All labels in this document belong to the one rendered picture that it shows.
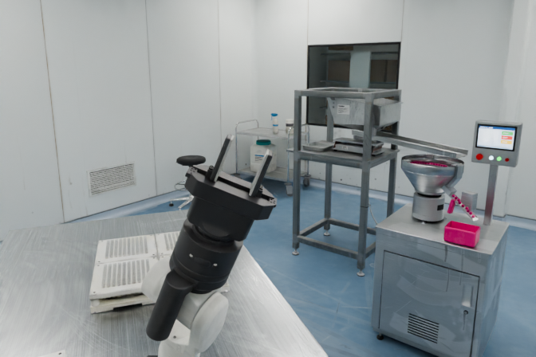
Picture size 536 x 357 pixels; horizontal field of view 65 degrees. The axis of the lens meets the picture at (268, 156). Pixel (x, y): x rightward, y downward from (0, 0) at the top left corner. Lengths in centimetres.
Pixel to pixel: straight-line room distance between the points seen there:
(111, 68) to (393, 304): 371
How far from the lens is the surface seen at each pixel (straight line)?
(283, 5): 632
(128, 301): 165
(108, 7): 503
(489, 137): 271
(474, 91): 520
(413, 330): 280
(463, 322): 267
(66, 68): 473
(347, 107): 346
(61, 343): 157
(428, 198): 271
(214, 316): 63
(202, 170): 57
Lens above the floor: 169
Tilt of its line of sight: 12 degrees down
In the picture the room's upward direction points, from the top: straight up
